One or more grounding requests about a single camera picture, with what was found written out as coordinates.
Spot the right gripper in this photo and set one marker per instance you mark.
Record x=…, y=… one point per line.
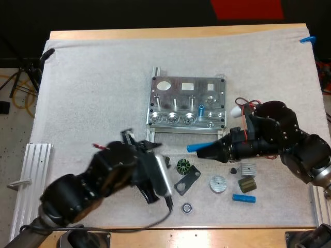
x=243, y=148

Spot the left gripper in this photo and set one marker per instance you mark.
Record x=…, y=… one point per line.
x=146, y=170

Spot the bright blue cylinder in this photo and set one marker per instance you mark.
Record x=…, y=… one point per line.
x=244, y=198
x=199, y=147
x=201, y=110

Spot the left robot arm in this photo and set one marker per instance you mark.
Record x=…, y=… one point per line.
x=77, y=188

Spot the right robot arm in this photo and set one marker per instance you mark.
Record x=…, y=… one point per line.
x=297, y=144

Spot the small black knob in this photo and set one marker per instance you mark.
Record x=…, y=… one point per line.
x=233, y=170

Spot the grey ribbed disc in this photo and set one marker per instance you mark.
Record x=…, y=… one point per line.
x=218, y=184

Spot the white ribbed block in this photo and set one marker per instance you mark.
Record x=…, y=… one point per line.
x=248, y=169

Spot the small steel bearing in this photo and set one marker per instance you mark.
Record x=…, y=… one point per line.
x=187, y=208

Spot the blue clip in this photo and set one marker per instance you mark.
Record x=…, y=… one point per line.
x=308, y=39

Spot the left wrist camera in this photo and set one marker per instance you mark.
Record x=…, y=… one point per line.
x=163, y=175

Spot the flat black bracket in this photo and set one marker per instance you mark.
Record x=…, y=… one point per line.
x=187, y=180

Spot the metal plate on aluminium frame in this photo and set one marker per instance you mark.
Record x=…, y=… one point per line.
x=186, y=103

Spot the ribbed aluminium rail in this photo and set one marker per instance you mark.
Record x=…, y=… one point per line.
x=33, y=165

